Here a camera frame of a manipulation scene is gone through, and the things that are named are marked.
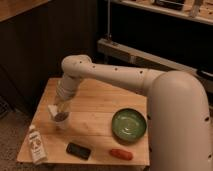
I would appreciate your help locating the wooden table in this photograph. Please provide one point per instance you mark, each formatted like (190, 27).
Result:
(90, 124)

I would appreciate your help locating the translucent grey gripper body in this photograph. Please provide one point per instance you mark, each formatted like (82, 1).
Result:
(62, 106)

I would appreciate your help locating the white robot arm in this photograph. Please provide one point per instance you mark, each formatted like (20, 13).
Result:
(179, 126)

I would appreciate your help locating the upper wooden shelf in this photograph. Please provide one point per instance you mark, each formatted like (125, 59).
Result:
(194, 10)

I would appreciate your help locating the white sponge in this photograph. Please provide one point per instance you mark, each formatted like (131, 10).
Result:
(53, 110)

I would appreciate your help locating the white ceramic cup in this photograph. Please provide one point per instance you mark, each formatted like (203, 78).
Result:
(62, 120)

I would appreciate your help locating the grey metal shelf rail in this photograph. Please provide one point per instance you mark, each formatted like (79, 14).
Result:
(143, 59)

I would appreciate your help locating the white plastic bottle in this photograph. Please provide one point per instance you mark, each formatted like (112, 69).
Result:
(36, 146)

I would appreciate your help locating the orange red oblong object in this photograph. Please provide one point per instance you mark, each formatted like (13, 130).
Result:
(121, 154)

